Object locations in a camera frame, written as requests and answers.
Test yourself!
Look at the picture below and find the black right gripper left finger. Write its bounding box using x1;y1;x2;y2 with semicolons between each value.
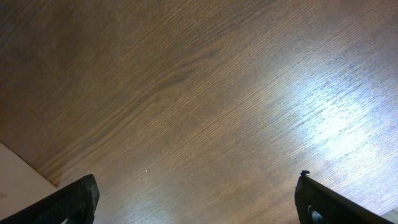
1;174;100;224

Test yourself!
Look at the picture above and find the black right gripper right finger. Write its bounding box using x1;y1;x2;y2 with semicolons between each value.
294;170;392;224

